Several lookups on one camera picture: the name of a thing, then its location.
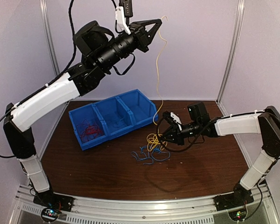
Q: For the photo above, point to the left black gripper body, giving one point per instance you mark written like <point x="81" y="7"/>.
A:
<point x="142" y="43"/>

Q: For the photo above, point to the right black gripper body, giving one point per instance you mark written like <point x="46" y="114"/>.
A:
<point x="180" y="138"/>

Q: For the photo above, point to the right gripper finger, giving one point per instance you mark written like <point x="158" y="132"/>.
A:
<point x="165" y="139"/>
<point x="170" y="132"/>

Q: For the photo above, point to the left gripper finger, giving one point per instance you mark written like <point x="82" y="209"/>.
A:
<point x="152" y="31"/>
<point x="153" y="22"/>

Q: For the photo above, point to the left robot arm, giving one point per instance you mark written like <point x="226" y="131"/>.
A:
<point x="100" y="50"/>

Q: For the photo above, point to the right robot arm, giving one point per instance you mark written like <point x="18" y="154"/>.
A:
<point x="257" y="133"/>

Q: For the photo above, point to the blue three-compartment bin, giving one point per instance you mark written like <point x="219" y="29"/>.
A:
<point x="111" y="118"/>

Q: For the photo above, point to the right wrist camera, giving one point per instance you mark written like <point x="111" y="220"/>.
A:
<point x="172" y="119"/>

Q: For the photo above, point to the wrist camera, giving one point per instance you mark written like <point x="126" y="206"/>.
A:
<point x="172" y="119"/>
<point x="123" y="13"/>

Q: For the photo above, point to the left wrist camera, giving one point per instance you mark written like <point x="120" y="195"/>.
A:
<point x="123" y="13"/>

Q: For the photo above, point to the front aluminium rail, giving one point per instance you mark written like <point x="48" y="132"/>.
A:
<point x="199" y="210"/>

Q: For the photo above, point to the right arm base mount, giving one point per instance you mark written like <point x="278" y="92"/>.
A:
<point x="235" y="202"/>

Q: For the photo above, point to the right aluminium frame post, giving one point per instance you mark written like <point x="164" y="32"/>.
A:
<point x="232" y="52"/>

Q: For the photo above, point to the aluminium frame post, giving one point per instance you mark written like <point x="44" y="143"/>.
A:
<point x="49" y="39"/>
<point x="232" y="52"/>

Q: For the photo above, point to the left aluminium frame post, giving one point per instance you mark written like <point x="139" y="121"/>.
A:
<point x="49" y="39"/>

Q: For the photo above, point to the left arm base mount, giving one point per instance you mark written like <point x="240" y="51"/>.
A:
<point x="53" y="204"/>

